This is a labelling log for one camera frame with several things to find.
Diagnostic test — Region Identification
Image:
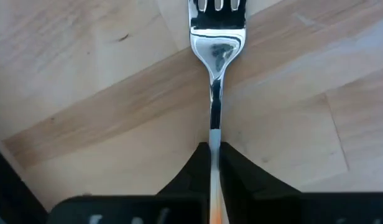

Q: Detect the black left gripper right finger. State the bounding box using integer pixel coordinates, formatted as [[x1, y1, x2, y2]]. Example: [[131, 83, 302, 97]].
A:
[[220, 141, 302, 224]]

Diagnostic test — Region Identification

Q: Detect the orange-handled metal fork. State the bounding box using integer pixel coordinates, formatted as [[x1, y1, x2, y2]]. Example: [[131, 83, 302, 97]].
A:
[[187, 0, 247, 224]]

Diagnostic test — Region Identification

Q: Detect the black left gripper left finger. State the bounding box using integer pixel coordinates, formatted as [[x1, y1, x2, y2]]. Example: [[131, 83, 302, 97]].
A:
[[155, 141, 211, 200]]

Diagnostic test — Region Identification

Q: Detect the black aluminium table frame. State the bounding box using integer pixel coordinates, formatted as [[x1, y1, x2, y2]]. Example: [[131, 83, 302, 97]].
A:
[[0, 143, 48, 224]]

